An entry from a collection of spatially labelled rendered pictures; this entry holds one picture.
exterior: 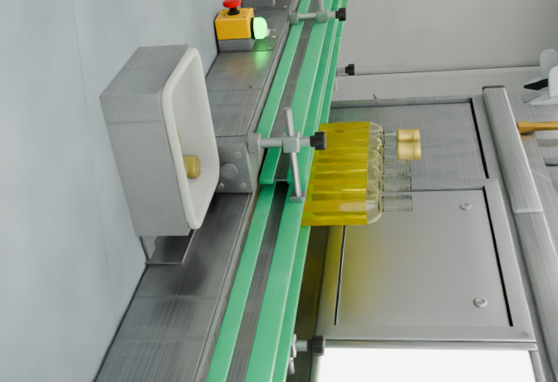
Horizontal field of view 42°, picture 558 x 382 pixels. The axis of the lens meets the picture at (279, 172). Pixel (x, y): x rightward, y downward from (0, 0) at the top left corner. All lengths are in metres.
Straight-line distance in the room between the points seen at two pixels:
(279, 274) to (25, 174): 0.42
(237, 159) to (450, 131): 0.77
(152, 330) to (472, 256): 0.62
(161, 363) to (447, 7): 6.64
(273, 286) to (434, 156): 0.77
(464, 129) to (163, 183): 1.00
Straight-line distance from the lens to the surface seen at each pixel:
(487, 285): 1.28
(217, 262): 1.06
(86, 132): 0.91
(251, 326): 0.97
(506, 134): 1.73
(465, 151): 1.72
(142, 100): 0.93
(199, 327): 0.96
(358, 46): 7.49
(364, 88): 7.67
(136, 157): 0.97
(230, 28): 1.51
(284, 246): 1.09
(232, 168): 1.17
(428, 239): 1.37
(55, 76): 0.85
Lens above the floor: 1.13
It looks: 10 degrees down
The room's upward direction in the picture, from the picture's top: 88 degrees clockwise
